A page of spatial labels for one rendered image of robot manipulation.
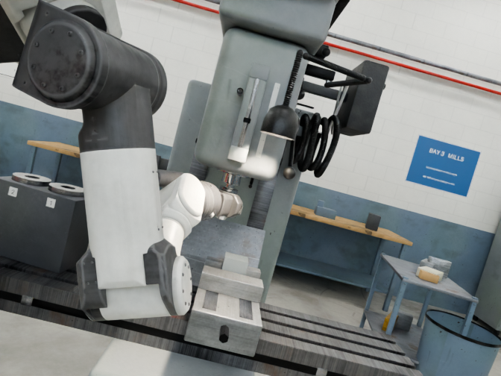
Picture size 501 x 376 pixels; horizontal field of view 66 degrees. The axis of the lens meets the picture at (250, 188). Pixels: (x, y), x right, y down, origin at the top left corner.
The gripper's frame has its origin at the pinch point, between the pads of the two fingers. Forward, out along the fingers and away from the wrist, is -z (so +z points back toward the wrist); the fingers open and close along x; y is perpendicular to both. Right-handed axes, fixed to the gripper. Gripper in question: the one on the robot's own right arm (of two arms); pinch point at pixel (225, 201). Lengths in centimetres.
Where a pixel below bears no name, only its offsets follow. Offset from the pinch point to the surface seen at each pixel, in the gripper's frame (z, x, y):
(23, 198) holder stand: 21.9, 42.2, 12.0
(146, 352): 15.9, 1.6, 35.5
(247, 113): 12.0, -5.3, -21.2
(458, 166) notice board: -502, -86, -76
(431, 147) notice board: -484, -47, -91
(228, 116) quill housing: 10.1, 0.1, -19.9
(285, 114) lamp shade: 16.4, -15.1, -22.0
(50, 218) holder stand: 19.5, 34.9, 14.9
